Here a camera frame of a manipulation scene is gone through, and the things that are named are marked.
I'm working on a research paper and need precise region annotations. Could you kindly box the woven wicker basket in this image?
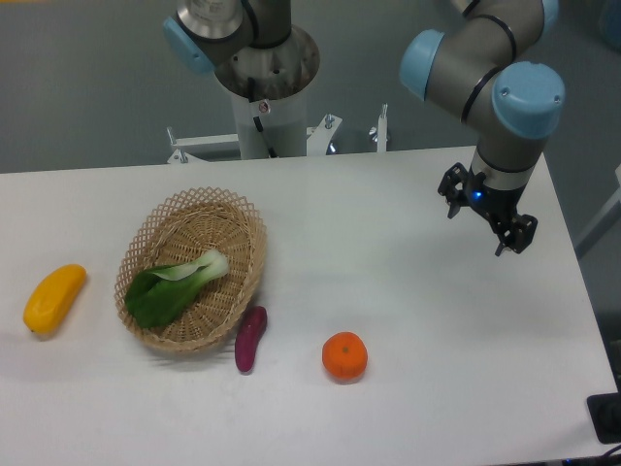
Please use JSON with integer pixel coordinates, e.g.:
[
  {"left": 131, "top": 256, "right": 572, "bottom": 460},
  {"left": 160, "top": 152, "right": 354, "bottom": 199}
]
[{"left": 114, "top": 187, "right": 267, "bottom": 353}]

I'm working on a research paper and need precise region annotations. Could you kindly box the orange tangerine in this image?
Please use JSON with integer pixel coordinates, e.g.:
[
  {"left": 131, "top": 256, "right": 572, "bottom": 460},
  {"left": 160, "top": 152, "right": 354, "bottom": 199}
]
[{"left": 321, "top": 331, "right": 369, "bottom": 382}]

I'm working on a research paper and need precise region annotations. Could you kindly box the green bok choy vegetable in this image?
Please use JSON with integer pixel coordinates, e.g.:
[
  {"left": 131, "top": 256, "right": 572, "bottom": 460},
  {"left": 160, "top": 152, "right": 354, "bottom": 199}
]
[{"left": 124, "top": 250, "right": 229, "bottom": 328}]

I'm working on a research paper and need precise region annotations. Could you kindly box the white frame at right edge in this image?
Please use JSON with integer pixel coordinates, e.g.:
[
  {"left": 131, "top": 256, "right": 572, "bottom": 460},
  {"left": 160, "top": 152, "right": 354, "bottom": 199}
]
[{"left": 573, "top": 165, "right": 621, "bottom": 259}]

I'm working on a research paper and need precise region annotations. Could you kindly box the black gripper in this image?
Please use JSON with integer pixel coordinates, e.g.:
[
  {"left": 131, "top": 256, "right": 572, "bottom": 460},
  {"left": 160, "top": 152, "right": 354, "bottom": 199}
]
[{"left": 438, "top": 163, "right": 538, "bottom": 256}]

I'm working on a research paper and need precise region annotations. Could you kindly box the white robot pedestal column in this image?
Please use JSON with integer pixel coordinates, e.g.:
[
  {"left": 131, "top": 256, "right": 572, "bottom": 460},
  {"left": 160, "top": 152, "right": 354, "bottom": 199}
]
[{"left": 230, "top": 92, "right": 308, "bottom": 155}]

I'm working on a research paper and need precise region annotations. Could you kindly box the purple sweet potato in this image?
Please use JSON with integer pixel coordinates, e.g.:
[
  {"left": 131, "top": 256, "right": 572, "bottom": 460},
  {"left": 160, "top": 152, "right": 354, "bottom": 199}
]
[{"left": 235, "top": 306, "right": 268, "bottom": 373}]

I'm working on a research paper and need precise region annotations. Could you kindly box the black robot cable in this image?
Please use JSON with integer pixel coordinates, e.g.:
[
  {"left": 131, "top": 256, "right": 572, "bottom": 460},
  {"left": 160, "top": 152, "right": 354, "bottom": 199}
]
[{"left": 246, "top": 76, "right": 280, "bottom": 159}]

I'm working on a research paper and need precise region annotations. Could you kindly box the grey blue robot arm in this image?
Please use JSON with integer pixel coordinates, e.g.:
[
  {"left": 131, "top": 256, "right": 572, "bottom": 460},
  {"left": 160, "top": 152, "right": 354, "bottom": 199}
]
[{"left": 163, "top": 1, "right": 565, "bottom": 252}]

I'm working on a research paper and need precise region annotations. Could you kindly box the white metal base frame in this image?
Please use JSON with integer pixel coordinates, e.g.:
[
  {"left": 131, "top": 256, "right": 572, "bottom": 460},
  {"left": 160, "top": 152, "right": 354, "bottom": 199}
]
[{"left": 165, "top": 103, "right": 392, "bottom": 165}]

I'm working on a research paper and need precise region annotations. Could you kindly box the black device at table corner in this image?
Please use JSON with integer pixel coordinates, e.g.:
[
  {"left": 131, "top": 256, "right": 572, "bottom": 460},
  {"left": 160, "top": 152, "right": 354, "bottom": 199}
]
[{"left": 586, "top": 392, "right": 620, "bottom": 445}]

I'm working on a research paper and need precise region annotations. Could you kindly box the yellow mango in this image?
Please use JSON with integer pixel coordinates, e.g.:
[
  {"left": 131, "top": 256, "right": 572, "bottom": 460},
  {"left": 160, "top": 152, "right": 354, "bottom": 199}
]
[{"left": 22, "top": 264, "right": 86, "bottom": 335}]

